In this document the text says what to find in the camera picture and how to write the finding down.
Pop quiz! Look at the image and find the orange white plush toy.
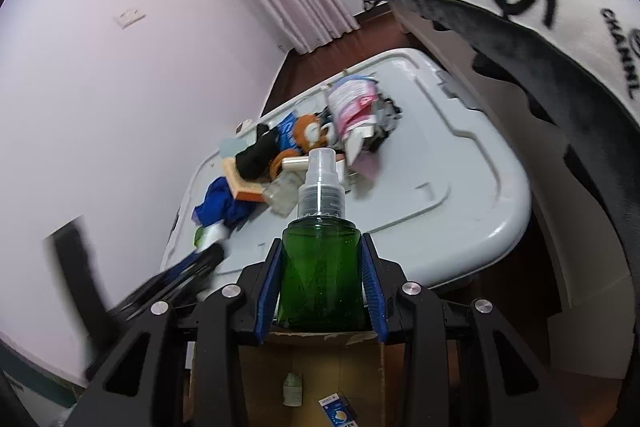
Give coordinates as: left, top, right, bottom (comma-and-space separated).
270, 114, 331, 180

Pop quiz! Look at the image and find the cardboard box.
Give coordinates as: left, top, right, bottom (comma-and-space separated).
185, 327, 413, 427

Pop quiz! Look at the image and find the black cloth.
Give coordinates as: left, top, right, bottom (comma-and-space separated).
235, 123, 281, 180

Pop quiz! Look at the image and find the dark grey wrapper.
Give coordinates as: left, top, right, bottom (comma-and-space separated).
372, 93, 403, 142

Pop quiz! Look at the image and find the pink white packet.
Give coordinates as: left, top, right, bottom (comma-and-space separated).
326, 75, 381, 142

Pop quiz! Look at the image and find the orange sponge block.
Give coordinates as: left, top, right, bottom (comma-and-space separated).
221, 158, 265, 202

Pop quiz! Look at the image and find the white green tube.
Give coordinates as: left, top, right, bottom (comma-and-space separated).
194, 222, 231, 253

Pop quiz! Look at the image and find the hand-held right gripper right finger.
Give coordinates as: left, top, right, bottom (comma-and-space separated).
360, 233, 583, 427

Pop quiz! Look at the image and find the green spray bottle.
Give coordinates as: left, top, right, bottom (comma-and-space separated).
276, 148, 371, 332

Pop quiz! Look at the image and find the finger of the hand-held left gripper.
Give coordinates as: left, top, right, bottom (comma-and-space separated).
107, 243, 226, 324

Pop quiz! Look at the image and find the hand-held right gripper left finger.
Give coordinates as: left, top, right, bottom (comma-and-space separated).
65, 237, 284, 427

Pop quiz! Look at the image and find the small blue carton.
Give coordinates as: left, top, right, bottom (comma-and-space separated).
318, 394, 360, 427

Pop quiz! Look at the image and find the blue packet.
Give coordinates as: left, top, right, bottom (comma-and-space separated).
276, 114, 301, 154

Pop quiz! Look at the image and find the small pale bottle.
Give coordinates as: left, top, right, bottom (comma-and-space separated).
282, 372, 304, 407

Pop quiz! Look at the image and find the clear small bottle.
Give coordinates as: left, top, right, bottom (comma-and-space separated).
261, 170, 303, 217

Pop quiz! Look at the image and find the blue cloth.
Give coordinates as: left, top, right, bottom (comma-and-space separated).
194, 177, 261, 228

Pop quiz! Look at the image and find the white wall socket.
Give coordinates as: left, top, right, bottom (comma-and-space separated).
114, 8, 147, 28

